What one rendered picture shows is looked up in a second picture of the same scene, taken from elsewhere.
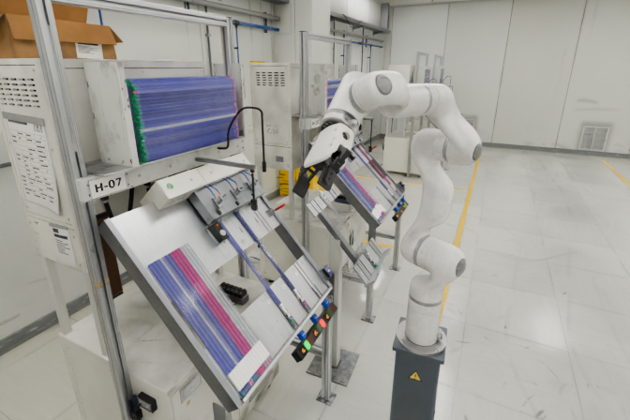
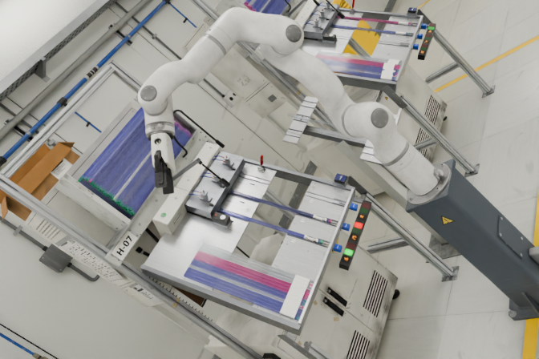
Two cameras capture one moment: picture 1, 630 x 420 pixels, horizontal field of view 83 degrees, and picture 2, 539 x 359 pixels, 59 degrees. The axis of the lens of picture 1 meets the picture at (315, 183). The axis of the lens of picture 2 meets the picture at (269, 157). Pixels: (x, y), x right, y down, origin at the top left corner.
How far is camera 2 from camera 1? 0.92 m
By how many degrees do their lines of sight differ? 26
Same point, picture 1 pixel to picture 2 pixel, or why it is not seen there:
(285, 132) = (254, 74)
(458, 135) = (266, 37)
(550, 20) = not seen: outside the picture
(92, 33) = (53, 157)
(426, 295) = (384, 155)
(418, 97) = (202, 52)
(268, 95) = not seen: hidden behind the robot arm
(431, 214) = (321, 97)
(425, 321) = (406, 174)
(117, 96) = (82, 193)
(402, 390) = (451, 236)
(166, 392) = (270, 344)
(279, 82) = not seen: hidden behind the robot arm
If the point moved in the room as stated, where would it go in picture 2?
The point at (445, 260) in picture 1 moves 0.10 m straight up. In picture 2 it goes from (360, 123) to (338, 102)
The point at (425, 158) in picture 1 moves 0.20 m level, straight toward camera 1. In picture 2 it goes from (278, 62) to (259, 95)
